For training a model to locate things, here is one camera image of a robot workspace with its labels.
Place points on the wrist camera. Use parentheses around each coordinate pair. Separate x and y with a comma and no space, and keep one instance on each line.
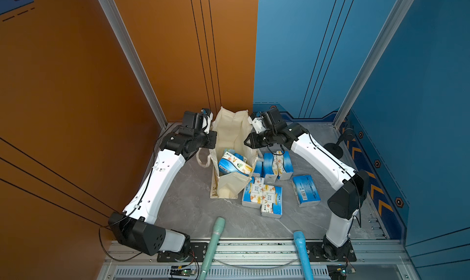
(257,122)
(207,117)

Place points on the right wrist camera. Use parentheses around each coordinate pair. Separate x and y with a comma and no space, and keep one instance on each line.
(257,122)

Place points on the row tissue pack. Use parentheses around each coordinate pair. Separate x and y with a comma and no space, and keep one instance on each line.
(270,169)
(258,169)
(284,165)

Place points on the tissue pack right of pair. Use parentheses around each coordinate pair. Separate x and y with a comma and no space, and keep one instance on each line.
(272,202)

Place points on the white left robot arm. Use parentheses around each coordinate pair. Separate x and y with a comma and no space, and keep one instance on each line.
(135,226)

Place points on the back row tissue pack right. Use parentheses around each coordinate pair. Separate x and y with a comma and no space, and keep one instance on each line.
(284,165)

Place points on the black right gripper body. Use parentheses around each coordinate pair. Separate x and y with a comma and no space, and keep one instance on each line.
(273,134)

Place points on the black round-base stand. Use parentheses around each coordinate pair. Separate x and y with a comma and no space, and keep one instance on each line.
(335,149)

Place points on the back row tissue pack left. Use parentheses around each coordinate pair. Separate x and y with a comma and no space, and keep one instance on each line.
(258,169)

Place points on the back row tissue pack middle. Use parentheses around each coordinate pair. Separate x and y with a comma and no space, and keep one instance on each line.
(270,169)

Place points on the blue handle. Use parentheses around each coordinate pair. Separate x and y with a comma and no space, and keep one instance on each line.
(300,242)

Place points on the circuit board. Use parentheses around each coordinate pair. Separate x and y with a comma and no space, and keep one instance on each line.
(340,272)
(182,273)

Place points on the left circuit board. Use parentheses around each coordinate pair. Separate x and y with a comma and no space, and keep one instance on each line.
(182,273)

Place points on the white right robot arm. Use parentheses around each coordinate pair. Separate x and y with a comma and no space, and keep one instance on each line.
(350,186)

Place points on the tissue pack of pair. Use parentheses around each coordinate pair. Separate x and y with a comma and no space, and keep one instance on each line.
(272,202)
(253,193)

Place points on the green handle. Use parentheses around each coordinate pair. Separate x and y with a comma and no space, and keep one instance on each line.
(218,229)

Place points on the aluminium corner post left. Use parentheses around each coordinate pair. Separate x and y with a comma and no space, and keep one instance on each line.
(118,26)

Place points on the tissue pack left of pair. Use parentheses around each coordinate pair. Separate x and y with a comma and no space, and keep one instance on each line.
(253,193)

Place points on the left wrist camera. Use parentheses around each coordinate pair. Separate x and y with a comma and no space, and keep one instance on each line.
(207,117)

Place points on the blue white tissue pack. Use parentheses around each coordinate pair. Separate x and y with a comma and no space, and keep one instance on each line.
(232,162)

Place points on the aluminium corner post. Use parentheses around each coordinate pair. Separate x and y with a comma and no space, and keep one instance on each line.
(387,32)
(118,26)

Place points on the aluminium corner post right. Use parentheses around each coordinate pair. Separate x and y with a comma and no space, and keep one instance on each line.
(387,32)

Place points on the right circuit board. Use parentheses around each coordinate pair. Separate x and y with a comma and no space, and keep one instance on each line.
(340,272)

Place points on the aluminium front rail frame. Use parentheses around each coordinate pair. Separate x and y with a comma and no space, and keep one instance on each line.
(262,260)

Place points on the cream floral canvas bag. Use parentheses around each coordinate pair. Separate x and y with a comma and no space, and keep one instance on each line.
(232,129)

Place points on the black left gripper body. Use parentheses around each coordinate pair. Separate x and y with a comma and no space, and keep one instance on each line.
(201,133)

